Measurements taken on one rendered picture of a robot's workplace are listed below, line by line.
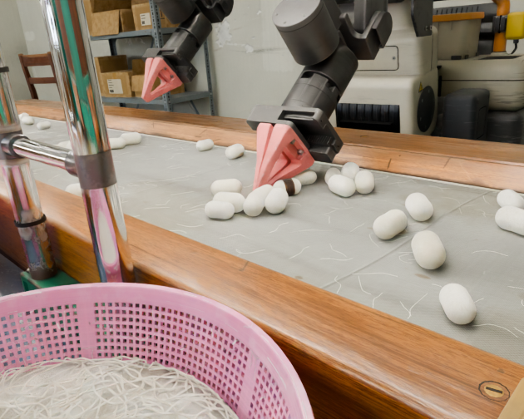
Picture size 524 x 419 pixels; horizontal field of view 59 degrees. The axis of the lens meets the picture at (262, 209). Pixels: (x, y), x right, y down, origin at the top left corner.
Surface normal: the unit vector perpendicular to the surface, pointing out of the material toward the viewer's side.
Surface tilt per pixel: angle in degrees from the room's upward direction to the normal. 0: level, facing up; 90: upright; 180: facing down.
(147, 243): 0
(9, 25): 90
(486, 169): 45
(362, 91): 98
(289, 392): 75
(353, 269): 0
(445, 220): 0
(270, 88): 91
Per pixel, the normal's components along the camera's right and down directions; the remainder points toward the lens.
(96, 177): 0.33, 0.31
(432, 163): -0.54, -0.45
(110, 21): -0.62, 0.09
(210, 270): -0.07, -0.93
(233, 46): -0.64, 0.31
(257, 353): -0.84, -0.02
